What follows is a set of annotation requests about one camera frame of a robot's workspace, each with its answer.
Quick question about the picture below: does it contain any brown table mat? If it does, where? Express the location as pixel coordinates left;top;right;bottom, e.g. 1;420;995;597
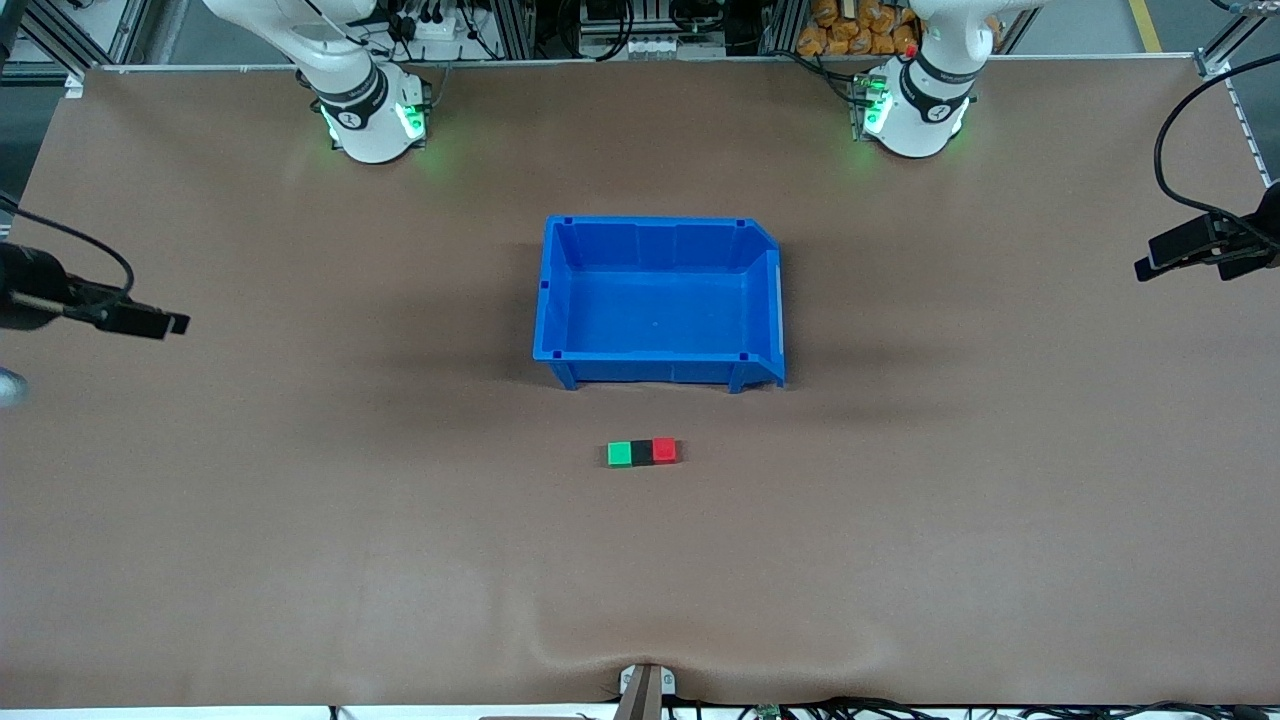
0;55;1280;709

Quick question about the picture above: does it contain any bag of orange items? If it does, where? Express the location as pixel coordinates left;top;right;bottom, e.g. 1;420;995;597
797;0;919;58

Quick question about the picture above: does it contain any white power strip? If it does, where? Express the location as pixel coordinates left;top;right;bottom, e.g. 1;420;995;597
405;8;466;41

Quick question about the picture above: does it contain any blue plastic storage bin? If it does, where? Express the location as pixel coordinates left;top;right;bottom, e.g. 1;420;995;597
532;215;788;394

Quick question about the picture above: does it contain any grey control box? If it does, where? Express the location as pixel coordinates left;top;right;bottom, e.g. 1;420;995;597
578;0;731;61

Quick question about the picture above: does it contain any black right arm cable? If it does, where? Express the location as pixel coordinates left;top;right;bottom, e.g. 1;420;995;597
0;195;137;303

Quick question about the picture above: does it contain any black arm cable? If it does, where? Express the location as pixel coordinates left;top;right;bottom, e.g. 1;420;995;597
1153;55;1280;226
0;195;137;303

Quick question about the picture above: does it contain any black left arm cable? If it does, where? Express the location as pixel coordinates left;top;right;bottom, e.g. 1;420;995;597
1153;55;1280;226

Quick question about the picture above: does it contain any aluminium frame post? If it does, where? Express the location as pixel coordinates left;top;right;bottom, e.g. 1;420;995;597
1195;0;1280;186
0;0;151;71
488;0;536;61
757;0;806;56

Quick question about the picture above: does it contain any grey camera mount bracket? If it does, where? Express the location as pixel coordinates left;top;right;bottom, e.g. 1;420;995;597
617;662;678;720

